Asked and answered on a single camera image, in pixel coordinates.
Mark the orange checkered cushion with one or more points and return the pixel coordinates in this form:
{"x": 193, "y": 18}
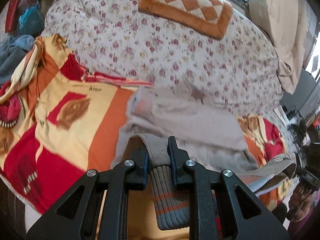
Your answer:
{"x": 208, "y": 17}

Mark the blue grey clothes pile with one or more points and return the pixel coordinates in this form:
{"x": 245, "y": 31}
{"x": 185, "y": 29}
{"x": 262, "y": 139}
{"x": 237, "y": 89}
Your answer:
{"x": 13, "y": 50}

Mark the orange red yellow blanket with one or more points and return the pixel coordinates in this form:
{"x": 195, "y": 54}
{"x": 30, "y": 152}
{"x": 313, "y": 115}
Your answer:
{"x": 55, "y": 126}

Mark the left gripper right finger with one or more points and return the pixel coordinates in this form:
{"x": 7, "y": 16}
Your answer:
{"x": 221, "y": 205}

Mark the red board by wall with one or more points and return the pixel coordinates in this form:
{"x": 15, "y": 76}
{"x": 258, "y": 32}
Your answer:
{"x": 12, "y": 16}

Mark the teal plastic bag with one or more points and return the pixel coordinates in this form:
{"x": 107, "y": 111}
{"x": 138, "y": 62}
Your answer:
{"x": 31, "y": 22}

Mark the floral quilt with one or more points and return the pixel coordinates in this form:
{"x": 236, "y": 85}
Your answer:
{"x": 238, "y": 72}

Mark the person's right hand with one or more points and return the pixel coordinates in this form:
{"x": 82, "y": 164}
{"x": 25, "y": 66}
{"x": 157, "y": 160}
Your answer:
{"x": 302, "y": 202}

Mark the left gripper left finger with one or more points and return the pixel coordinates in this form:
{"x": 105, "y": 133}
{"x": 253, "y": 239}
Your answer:
{"x": 97, "y": 202}

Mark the beige zip jacket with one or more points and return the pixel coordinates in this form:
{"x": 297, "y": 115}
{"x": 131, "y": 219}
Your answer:
{"x": 250, "y": 146}

